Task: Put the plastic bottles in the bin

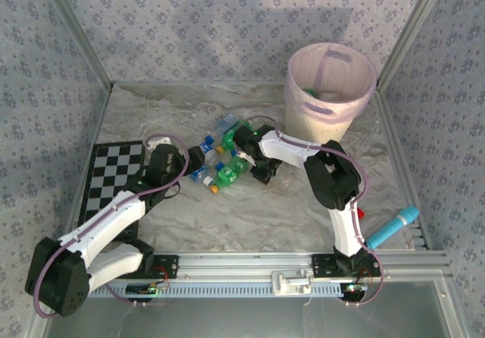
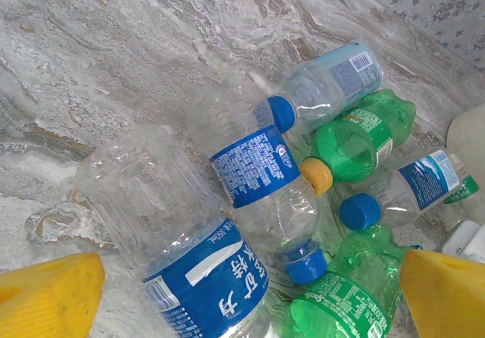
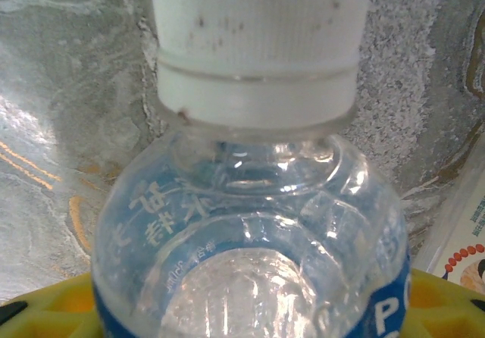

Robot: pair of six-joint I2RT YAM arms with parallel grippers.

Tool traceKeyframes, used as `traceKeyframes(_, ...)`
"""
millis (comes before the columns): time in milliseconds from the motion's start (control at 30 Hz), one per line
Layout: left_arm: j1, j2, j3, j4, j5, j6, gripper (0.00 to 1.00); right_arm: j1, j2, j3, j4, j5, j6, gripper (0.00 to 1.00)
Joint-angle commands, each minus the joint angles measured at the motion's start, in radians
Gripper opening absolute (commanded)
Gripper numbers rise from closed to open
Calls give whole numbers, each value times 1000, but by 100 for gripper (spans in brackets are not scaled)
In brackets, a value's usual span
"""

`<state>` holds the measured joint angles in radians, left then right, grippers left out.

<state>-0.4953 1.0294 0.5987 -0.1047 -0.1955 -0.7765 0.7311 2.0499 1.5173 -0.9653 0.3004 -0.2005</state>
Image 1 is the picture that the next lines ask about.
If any right circuit board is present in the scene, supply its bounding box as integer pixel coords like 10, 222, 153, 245
340, 283, 368, 301

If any aluminium frame post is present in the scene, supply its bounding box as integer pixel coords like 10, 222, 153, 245
378, 0, 454, 87

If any grey slotted cable duct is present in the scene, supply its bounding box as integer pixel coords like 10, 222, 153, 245
90, 280, 349, 297

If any white latch bracket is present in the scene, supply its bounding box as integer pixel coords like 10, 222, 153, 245
271, 268, 314, 297

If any left circuit board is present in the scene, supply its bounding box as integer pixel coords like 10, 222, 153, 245
126, 279, 170, 296

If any black grey checkerboard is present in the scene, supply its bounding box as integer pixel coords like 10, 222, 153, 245
77, 140, 147, 240

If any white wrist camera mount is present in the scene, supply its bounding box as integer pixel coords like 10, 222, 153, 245
145, 136, 172, 150
234, 149, 255, 165

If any pink-lined trash bin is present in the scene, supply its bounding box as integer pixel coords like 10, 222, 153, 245
283, 42, 378, 124

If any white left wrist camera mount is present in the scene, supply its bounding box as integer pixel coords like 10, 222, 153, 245
145, 136, 172, 150

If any light blue cylinder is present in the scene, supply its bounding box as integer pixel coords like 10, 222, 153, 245
365, 205, 421, 250

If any grey front panel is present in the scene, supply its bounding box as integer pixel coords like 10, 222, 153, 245
41, 280, 469, 338

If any blue label bottle white cap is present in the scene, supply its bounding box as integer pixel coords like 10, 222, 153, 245
189, 166, 214, 187

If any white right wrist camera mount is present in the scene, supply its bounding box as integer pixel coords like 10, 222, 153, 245
234, 149, 255, 165

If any cream plastic bin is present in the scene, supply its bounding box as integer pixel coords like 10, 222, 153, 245
284, 101, 357, 145

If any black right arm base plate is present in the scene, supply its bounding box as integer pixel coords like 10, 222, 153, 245
311, 253, 381, 278

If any crushed clear bottle blue label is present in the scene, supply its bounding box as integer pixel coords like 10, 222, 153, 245
214, 113, 240, 133

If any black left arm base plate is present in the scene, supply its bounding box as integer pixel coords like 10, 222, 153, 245
128, 254, 179, 280

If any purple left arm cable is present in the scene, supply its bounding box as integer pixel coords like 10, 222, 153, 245
33, 133, 190, 319

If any aluminium rail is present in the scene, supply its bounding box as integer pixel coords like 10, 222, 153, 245
143, 249, 452, 279

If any circuit board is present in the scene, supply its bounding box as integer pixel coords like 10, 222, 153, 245
340, 283, 368, 301
126, 279, 170, 296

